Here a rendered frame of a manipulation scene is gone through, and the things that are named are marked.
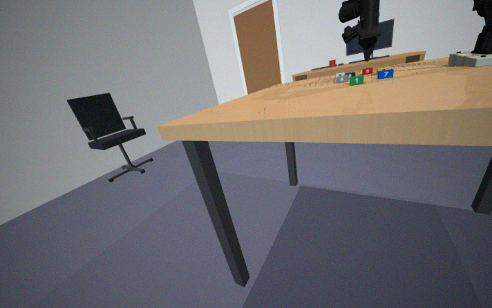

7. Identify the green digit block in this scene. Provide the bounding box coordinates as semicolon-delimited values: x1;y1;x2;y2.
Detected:
350;75;364;86

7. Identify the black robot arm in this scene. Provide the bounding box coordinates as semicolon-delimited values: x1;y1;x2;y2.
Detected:
338;0;492;55

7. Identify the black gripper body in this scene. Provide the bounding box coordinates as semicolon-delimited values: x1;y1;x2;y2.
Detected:
358;10;381;43

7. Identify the blue block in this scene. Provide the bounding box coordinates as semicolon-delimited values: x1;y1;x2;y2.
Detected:
377;69;394;79

